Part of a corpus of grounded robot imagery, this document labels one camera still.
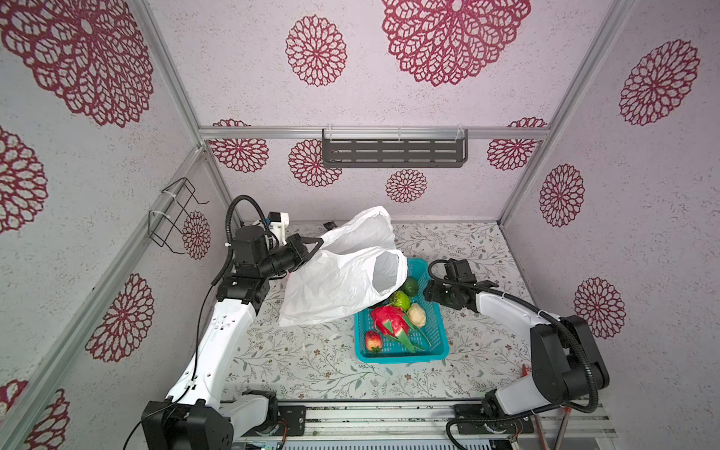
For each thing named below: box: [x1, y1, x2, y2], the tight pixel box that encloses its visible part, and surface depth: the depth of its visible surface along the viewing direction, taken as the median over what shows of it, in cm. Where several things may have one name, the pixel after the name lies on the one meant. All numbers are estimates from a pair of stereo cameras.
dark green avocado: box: [402, 276, 420, 298], surface depth 98 cm
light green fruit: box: [390, 290, 412, 312], surface depth 92 cm
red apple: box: [365, 330, 383, 352], surface depth 85 cm
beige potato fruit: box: [406, 302, 427, 329], surface depth 90 cm
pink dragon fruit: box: [371, 305, 433, 354], surface depth 85 cm
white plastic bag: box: [279, 206, 408, 328], surface depth 73 cm
